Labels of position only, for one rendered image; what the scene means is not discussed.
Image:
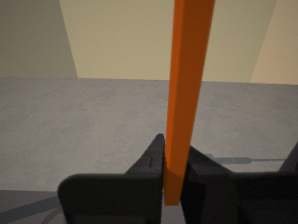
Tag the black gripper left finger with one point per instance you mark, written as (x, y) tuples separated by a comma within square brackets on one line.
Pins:
[(137, 192)]

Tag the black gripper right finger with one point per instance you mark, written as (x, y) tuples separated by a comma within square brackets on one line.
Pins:
[(211, 191)]

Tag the orange handle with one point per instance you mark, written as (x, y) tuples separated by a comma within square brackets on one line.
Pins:
[(191, 29)]

